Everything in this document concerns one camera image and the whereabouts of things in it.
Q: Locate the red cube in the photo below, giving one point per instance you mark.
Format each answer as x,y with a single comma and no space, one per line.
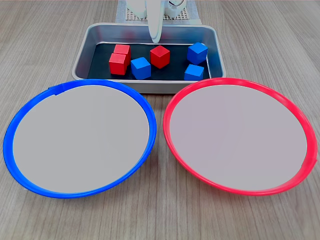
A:
160,57
117,64
123,48

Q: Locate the blue cube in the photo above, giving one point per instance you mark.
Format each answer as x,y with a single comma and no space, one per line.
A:
140,68
193,72
197,53

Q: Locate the steel tray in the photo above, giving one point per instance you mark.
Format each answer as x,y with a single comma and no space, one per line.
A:
105,32

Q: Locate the black tray mat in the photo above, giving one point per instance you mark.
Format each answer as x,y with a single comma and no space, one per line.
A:
100,62

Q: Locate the pale perforated plate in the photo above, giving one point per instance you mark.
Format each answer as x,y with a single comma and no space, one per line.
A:
185,15

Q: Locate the blue-rimmed white plate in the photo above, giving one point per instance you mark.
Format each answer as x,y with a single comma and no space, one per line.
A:
80,140

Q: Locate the red-rimmed white plate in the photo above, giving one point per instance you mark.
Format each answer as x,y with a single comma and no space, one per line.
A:
237,140

